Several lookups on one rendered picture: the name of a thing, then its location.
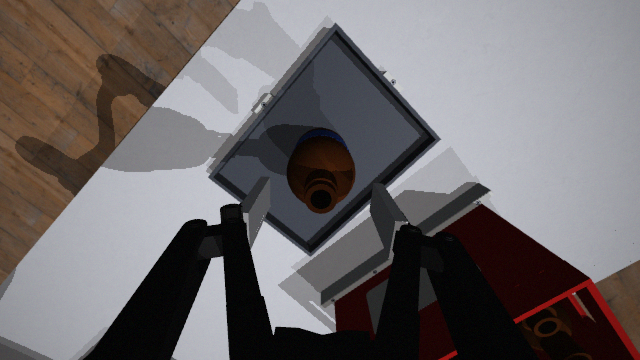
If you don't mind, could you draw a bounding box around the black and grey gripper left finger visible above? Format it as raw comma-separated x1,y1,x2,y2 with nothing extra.
83,177,279,360

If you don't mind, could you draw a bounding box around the brown glass bottle with blue label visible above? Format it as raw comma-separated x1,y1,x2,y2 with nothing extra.
286,128,356,214

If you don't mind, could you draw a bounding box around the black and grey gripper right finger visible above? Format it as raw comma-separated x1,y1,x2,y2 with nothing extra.
369,183,540,360

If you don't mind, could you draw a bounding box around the grey square tray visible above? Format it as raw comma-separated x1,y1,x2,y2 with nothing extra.
208,23,441,257

